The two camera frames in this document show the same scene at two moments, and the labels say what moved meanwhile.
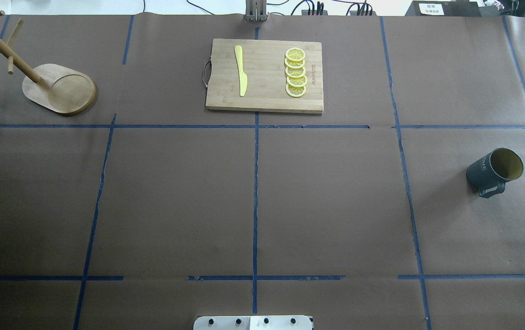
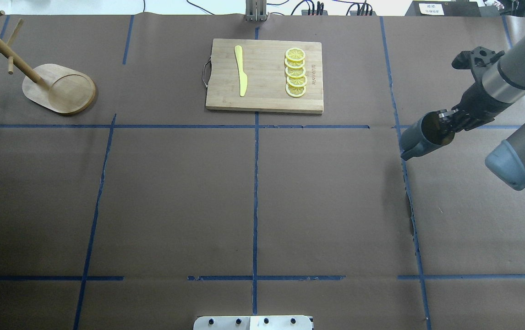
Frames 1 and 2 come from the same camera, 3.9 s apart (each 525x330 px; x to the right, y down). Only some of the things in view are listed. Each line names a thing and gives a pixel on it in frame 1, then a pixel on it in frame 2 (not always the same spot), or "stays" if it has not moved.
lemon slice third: (295, 72) stays
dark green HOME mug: (490, 173) to (428, 133)
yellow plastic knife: (243, 78) stays
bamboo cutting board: (263, 63) stays
